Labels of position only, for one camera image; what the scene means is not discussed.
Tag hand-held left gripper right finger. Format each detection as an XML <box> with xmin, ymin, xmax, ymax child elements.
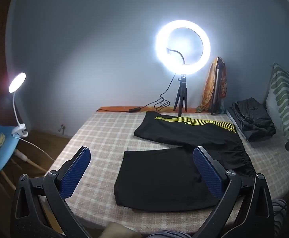
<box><xmin>193</xmin><ymin>146</ymin><xmax>276</xmax><ymax>238</ymax></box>

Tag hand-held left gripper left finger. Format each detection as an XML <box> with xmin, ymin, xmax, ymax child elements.
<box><xmin>11</xmin><ymin>147</ymin><xmax>95</xmax><ymax>238</ymax></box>

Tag black pants with yellow stripes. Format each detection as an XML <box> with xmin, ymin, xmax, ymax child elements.
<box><xmin>113</xmin><ymin>111</ymin><xmax>257</xmax><ymax>212</ymax></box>

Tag folded grey pants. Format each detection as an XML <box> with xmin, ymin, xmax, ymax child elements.
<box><xmin>231</xmin><ymin>98</ymin><xmax>277</xmax><ymax>143</ymax></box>

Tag person's striped pants leg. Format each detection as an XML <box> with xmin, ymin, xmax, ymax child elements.
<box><xmin>271</xmin><ymin>198</ymin><xmax>288</xmax><ymax>238</ymax></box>

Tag green striped white blanket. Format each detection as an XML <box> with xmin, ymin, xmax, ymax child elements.
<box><xmin>266</xmin><ymin>63</ymin><xmax>289</xmax><ymax>150</ymax></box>

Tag orange sheet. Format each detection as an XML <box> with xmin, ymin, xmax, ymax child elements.
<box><xmin>96</xmin><ymin>106</ymin><xmax>202</xmax><ymax>113</ymax></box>

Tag blue chair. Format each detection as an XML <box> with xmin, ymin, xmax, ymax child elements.
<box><xmin>0</xmin><ymin>110</ymin><xmax>47</xmax><ymax>191</ymax></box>

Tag black mini tripod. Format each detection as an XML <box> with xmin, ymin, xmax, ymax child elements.
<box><xmin>173</xmin><ymin>74</ymin><xmax>189</xmax><ymax>117</ymax></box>

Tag orange patterned cloth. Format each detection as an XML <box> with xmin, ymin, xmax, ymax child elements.
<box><xmin>196</xmin><ymin>57</ymin><xmax>228</xmax><ymax>114</ymax></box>

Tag dark pole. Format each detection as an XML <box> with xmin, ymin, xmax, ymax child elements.
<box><xmin>210</xmin><ymin>62</ymin><xmax>225</xmax><ymax>116</ymax></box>

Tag white clip lamp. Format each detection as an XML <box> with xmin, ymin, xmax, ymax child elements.
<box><xmin>8</xmin><ymin>72</ymin><xmax>57</xmax><ymax>163</ymax></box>

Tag black gooseneck phone holder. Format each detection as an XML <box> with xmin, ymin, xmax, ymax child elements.
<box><xmin>166</xmin><ymin>48</ymin><xmax>186</xmax><ymax>66</ymax></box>

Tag black ring light cable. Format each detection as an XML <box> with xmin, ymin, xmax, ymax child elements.
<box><xmin>125</xmin><ymin>72</ymin><xmax>177</xmax><ymax>113</ymax></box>

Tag white ring light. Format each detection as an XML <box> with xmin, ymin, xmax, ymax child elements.
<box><xmin>155</xmin><ymin>20</ymin><xmax>211</xmax><ymax>76</ymax></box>

